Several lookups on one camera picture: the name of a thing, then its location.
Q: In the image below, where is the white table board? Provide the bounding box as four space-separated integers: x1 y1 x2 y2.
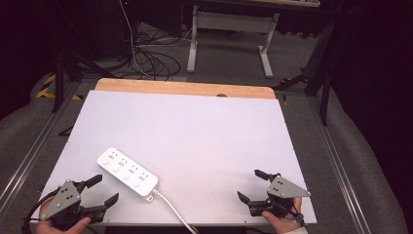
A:
30 90 318 227

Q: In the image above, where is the wooden table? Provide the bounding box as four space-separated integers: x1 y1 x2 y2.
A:
94 77 278 100

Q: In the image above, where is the white metal table frame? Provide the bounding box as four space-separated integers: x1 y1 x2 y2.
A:
186 0 321 79

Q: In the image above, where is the person's right hand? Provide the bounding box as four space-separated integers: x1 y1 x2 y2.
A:
261 196 305 234

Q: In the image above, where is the black metal stand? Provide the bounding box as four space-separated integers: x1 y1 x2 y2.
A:
272 18 339 127
51 48 115 113

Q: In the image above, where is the thin white floor cable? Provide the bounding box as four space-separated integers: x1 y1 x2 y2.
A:
118 0 154 79

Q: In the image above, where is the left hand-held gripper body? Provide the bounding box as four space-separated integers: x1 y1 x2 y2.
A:
39 178 108 228

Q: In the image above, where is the white power strip cable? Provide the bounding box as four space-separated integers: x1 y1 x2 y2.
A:
151 188 201 234

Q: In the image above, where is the person's left hand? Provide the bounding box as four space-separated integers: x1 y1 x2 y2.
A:
34 198 93 234

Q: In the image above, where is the white power strip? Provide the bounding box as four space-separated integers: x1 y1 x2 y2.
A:
96 147 160 198

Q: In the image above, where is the black floor cable bundle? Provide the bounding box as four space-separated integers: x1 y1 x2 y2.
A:
129 28 182 81

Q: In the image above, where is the aluminium floor rail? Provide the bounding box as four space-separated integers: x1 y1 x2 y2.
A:
0 81 81 211
307 97 373 234

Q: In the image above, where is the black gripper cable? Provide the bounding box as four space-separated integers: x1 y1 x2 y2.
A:
20 190 63 234

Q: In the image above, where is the yellow and black floor tape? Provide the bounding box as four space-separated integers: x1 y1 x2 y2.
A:
35 73 84 101

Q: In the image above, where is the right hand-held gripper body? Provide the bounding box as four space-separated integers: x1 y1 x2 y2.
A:
247 173 312 219

